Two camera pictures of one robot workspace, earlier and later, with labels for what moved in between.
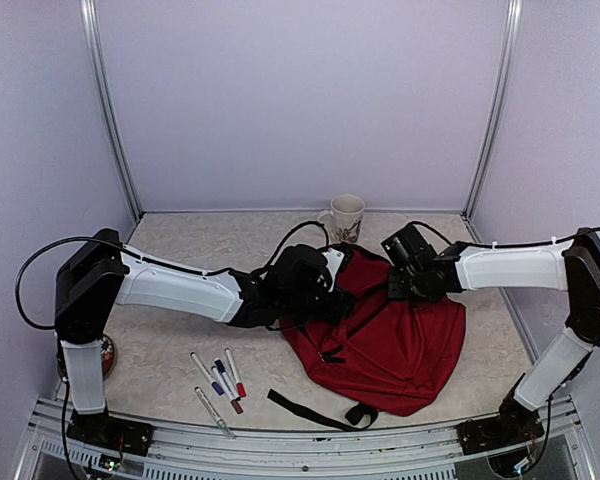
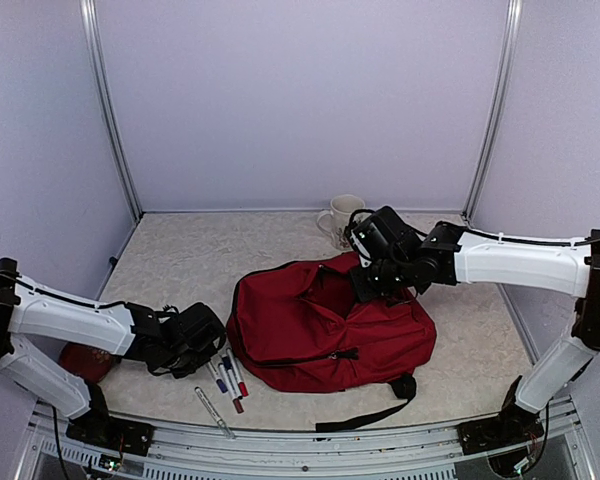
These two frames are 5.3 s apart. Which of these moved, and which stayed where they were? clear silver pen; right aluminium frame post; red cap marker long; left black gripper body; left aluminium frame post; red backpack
Moved: left black gripper body; red backpack
Stayed: left aluminium frame post; clear silver pen; right aluminium frame post; red cap marker long
